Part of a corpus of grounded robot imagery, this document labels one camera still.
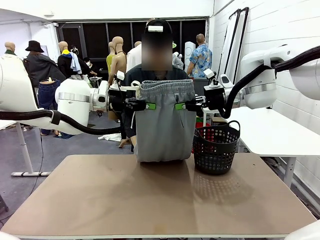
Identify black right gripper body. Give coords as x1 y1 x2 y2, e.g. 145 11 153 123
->
203 87 226 111

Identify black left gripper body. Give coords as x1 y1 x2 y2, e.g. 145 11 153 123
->
108 94 128 113

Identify grey training pants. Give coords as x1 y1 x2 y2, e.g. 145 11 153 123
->
131 79 197 163

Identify small white side table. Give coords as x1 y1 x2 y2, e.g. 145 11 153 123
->
202 107 228 126

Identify white cloth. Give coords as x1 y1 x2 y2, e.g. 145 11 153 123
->
97 133 123 143

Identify person in dark shirt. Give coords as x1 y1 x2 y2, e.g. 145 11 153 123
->
121 18 196 153

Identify red cloth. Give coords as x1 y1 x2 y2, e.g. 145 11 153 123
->
197 128 221 144

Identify bare beige mannequin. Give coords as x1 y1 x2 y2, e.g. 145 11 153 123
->
107 36 133 149

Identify man in floral shirt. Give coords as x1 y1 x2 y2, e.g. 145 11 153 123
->
186 33 213 79

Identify seated person with face mask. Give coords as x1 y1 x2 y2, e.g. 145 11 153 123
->
83 56 99 77

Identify mannequin in yellow-green top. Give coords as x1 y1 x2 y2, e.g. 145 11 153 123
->
106 41 116 75

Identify black-framed white panel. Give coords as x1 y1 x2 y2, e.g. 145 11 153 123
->
216 8 242 87
228 6 250 85

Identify mannequin in white shirt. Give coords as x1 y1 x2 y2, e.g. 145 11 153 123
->
126 40 143 73

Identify white tower appliance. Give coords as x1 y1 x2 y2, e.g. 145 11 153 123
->
184 41 197 67

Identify black plastic laundry basket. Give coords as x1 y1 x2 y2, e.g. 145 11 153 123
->
192 120 241 175

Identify mannequin with yellow scarf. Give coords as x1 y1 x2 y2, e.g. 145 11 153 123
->
56 41 83 80

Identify half mannequin in blue jeans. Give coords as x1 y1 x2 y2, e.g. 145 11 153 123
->
37 77 62 136

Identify large white table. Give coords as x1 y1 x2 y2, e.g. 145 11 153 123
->
226 107 320 190

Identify white table with T-foot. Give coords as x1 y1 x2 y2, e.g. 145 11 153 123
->
0 121 52 177

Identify mannequin in cream jacket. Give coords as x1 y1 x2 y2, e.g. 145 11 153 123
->
3 41 25 60

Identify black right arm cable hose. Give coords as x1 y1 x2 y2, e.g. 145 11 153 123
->
219 45 320 120

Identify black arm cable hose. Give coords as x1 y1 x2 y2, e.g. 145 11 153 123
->
219 45 320 120
0 109 123 136

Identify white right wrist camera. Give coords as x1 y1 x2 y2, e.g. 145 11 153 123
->
203 68 225 89

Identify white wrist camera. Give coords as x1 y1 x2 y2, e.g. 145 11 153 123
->
203 68 225 89
109 70 126 91

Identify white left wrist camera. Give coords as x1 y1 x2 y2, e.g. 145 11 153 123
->
109 70 126 91

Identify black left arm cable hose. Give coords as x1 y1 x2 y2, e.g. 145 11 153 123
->
0 109 123 136

